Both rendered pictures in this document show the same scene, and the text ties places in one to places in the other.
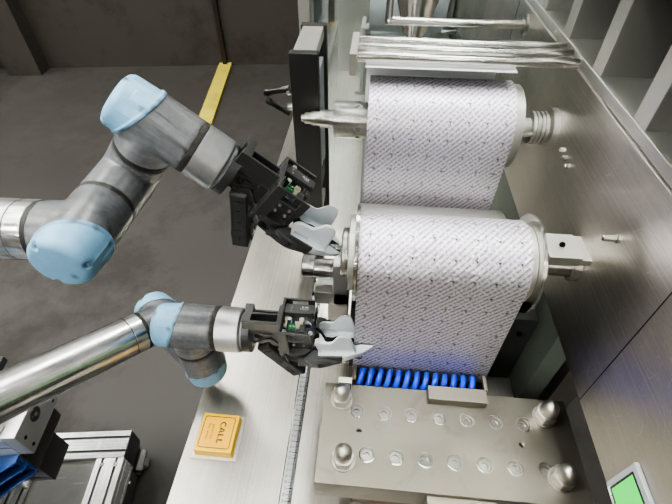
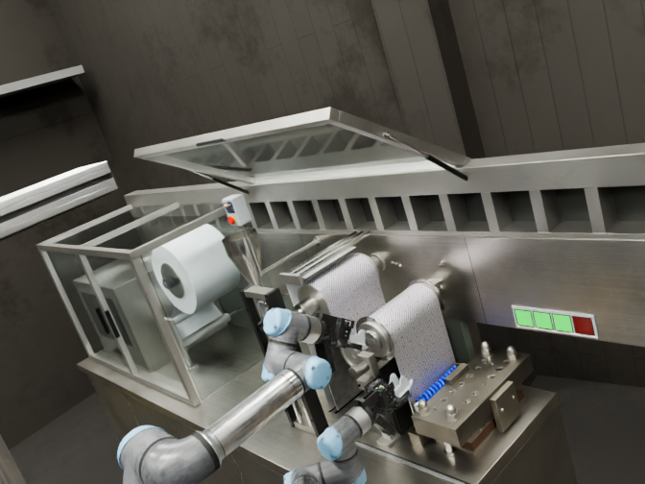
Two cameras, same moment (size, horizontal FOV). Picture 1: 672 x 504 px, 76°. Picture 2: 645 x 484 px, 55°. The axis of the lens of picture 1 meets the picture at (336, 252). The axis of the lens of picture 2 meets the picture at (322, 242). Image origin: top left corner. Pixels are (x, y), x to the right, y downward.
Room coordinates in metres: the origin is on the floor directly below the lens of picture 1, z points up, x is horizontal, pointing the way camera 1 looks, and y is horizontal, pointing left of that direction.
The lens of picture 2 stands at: (-0.75, 1.15, 2.09)
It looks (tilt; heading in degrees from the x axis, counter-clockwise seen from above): 16 degrees down; 318
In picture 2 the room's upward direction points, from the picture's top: 18 degrees counter-clockwise
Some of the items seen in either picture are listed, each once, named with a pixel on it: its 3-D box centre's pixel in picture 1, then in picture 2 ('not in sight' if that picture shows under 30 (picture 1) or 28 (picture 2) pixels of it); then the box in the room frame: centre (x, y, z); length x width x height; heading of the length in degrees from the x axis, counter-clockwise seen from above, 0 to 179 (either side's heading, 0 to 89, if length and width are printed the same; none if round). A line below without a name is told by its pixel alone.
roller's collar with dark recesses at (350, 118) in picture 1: (351, 119); (306, 308); (0.71, -0.03, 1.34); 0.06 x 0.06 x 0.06; 85
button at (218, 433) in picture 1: (218, 434); not in sight; (0.32, 0.22, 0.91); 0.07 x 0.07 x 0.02; 85
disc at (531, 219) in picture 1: (525, 263); (425, 300); (0.44, -0.28, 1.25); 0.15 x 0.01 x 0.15; 175
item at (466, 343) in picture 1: (426, 342); (426, 360); (0.39, -0.15, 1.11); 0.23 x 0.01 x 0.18; 85
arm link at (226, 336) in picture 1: (234, 327); (357, 420); (0.42, 0.17, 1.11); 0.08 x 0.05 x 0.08; 175
